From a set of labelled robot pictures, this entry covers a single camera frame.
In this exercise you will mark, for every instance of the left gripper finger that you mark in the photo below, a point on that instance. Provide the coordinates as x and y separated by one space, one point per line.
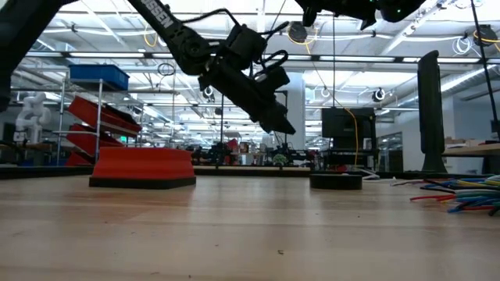
283 123

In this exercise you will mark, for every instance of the black tape roll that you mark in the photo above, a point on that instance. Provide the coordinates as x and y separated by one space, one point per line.
336 182

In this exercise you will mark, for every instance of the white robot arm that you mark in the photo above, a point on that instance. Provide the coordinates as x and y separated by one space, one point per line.
33 113

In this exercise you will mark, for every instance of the black background robot arm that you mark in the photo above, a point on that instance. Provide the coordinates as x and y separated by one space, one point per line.
289 154
211 152

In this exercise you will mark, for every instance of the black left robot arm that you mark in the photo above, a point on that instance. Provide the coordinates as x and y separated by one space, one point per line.
156 15

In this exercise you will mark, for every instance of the white building column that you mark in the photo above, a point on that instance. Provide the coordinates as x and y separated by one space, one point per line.
298 97

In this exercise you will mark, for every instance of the wooden workbench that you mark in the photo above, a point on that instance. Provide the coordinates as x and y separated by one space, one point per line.
250 168

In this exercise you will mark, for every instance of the black monitor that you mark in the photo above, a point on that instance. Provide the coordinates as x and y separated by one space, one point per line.
343 125

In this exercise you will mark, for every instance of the black monitor cart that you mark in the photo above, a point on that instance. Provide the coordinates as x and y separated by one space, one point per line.
343 156

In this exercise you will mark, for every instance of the red and black box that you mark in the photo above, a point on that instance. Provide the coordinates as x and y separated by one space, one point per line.
142 166

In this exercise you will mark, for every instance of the blue plastic bin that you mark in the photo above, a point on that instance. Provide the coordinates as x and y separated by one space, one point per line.
99 76

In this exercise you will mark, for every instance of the metal rack with red bins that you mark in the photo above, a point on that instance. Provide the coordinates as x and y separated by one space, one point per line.
101 117

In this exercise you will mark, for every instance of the thin black slanted pole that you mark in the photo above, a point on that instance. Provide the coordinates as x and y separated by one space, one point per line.
484 58

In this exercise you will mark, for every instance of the wooden table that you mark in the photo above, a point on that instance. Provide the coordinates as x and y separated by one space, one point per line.
472 149

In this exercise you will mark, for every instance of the black gantry frame with camera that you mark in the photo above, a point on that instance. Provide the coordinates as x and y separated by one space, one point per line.
222 125

